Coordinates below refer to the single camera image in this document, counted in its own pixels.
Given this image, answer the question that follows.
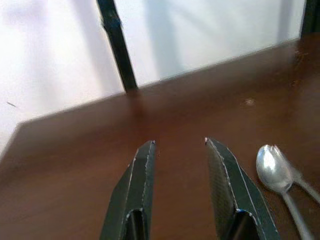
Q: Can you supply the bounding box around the silver metal fork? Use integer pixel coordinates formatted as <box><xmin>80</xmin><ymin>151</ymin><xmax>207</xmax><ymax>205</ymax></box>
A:
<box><xmin>273</xmin><ymin>144</ymin><xmax>320</xmax><ymax>205</ymax></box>

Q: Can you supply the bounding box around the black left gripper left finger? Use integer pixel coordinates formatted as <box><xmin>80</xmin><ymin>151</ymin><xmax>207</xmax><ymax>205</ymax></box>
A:
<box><xmin>99</xmin><ymin>139</ymin><xmax>157</xmax><ymax>240</ymax></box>

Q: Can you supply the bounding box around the black metal chair leg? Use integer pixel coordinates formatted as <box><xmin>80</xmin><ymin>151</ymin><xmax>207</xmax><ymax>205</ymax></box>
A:
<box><xmin>96</xmin><ymin>0</ymin><xmax>139</xmax><ymax>93</ymax></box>

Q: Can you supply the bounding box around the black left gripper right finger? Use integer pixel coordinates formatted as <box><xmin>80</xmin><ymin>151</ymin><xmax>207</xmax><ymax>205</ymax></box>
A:
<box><xmin>204</xmin><ymin>136</ymin><xmax>281</xmax><ymax>240</ymax></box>

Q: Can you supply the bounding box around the silver metal spoon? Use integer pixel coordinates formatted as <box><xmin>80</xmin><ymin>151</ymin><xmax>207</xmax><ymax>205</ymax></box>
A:
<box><xmin>255</xmin><ymin>144</ymin><xmax>315</xmax><ymax>240</ymax></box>

